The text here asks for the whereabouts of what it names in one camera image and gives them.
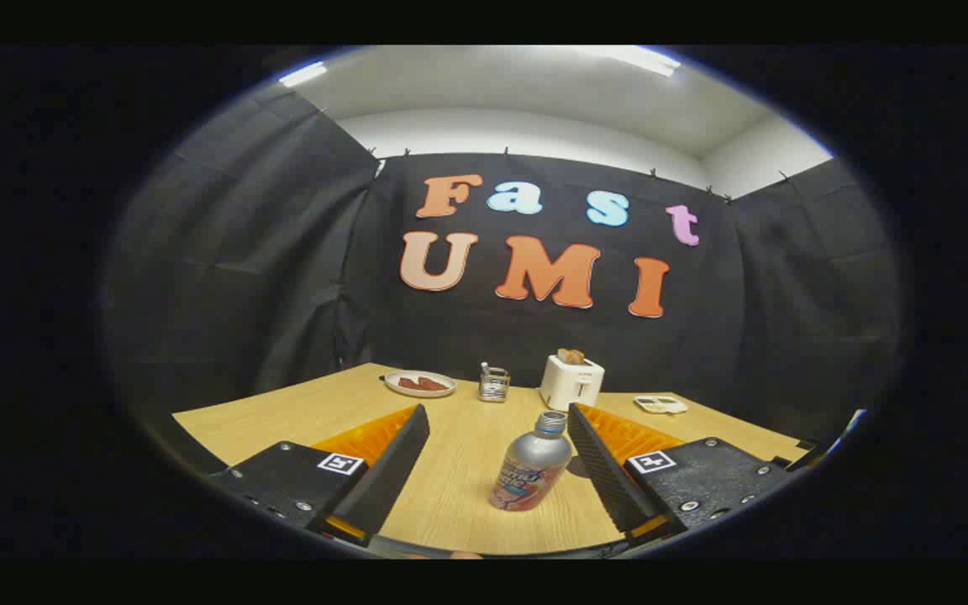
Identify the wooden table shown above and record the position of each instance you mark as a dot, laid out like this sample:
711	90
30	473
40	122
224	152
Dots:
467	470

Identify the silver juice bottle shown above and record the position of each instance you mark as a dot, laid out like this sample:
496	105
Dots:
534	470

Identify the small white tray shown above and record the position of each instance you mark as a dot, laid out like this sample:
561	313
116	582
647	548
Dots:
660	404

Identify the brown food piece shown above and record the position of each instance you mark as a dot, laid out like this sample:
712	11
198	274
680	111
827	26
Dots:
432	384
408	384

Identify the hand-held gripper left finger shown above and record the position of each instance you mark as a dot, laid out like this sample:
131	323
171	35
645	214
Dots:
391	470

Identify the ceiling light strip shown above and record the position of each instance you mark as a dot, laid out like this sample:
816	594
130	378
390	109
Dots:
303	74
644	60

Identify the white plate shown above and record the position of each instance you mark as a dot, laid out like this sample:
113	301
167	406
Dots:
442	388

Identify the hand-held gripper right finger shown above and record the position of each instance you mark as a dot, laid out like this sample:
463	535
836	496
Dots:
606	475

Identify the black backdrop cloth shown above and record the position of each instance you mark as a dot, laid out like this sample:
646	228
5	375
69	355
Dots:
282	252

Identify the white toaster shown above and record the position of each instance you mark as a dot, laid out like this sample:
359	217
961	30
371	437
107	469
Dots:
572	385

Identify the brown round coaster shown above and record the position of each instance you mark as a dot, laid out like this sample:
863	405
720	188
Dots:
579	469

